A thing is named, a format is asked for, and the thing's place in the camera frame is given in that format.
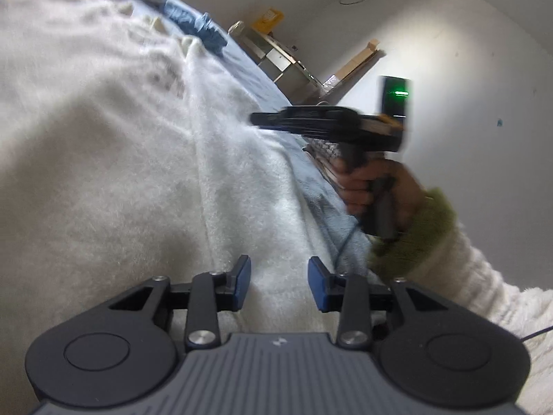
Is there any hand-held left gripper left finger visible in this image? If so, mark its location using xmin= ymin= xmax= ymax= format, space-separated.
xmin=108 ymin=255 xmax=252 ymax=350

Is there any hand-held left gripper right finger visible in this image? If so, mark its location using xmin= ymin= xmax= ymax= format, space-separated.
xmin=307 ymin=257 xmax=452 ymax=349

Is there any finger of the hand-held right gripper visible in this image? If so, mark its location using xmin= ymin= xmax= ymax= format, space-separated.
xmin=250 ymin=106 xmax=360 ymax=133

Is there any cream fluffy blanket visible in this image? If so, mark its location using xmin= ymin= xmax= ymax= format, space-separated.
xmin=0 ymin=0 xmax=378 ymax=415

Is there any person's right hand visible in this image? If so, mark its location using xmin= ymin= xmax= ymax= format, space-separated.
xmin=334 ymin=158 xmax=427 ymax=231

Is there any long cardboard plank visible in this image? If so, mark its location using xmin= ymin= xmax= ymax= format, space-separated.
xmin=323 ymin=39 xmax=382 ymax=92

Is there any cream desk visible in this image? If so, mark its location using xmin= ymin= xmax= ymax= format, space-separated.
xmin=230 ymin=21 xmax=326 ymax=92

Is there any yellow box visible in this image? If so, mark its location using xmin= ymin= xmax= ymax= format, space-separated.
xmin=254 ymin=6 xmax=286 ymax=34

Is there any blue garment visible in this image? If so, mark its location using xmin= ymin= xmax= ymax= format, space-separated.
xmin=163 ymin=0 xmax=228 ymax=55

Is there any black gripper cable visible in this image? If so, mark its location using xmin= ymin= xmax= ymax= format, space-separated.
xmin=517 ymin=328 xmax=553 ymax=343

